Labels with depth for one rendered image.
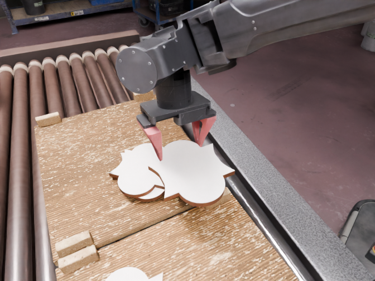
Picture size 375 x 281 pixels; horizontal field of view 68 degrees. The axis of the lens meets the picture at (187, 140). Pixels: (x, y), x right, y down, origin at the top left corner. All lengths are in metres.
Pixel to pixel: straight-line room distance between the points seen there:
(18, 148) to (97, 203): 0.30
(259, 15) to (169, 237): 0.39
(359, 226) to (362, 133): 1.12
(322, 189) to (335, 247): 1.37
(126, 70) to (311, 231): 0.45
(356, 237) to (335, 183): 0.59
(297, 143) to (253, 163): 1.55
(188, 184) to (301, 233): 0.26
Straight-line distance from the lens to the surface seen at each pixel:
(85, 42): 1.25
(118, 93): 0.93
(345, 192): 2.02
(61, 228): 0.59
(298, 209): 0.63
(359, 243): 1.51
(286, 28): 0.30
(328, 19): 0.28
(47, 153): 0.74
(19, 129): 0.88
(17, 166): 0.77
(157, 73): 0.33
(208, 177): 0.45
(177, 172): 0.46
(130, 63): 0.35
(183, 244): 0.53
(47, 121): 0.82
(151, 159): 0.61
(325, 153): 2.22
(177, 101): 0.42
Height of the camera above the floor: 1.40
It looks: 42 degrees down
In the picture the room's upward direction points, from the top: straight up
